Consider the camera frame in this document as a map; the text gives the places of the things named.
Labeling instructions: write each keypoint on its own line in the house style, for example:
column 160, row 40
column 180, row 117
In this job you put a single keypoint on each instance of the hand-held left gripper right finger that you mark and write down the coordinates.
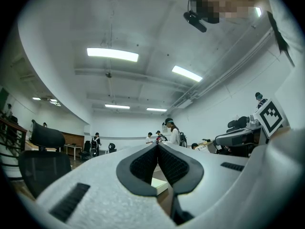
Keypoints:
column 214, row 173

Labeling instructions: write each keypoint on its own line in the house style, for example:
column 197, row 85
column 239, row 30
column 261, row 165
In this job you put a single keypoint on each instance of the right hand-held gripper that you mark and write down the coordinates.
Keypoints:
column 271, row 117

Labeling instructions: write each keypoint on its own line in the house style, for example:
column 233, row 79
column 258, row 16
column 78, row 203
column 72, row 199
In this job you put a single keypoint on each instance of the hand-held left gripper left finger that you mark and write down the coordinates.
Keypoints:
column 107, row 194

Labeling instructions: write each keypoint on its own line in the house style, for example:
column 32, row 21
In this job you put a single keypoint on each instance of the white table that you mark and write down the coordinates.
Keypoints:
column 72, row 147

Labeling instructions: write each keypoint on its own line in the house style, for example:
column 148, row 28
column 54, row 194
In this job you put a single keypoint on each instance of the black mesh office chair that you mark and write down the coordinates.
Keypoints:
column 43, row 166

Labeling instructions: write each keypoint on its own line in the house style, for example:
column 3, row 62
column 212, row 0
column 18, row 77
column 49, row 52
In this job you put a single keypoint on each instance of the ceiling light panel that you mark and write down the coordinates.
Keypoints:
column 258, row 11
column 117, row 106
column 36, row 98
column 156, row 109
column 187, row 73
column 112, row 54
column 54, row 102

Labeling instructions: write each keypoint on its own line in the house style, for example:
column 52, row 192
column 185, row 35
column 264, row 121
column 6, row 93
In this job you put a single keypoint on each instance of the black stair railing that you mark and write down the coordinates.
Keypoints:
column 16, row 126

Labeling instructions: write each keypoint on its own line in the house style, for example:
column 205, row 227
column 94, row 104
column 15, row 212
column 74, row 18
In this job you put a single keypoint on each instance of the person's grey t-shirt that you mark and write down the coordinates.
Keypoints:
column 286, row 8

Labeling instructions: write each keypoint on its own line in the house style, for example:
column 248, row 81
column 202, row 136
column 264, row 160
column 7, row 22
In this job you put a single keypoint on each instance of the black head-mounted camera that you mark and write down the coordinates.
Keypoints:
column 195, row 20

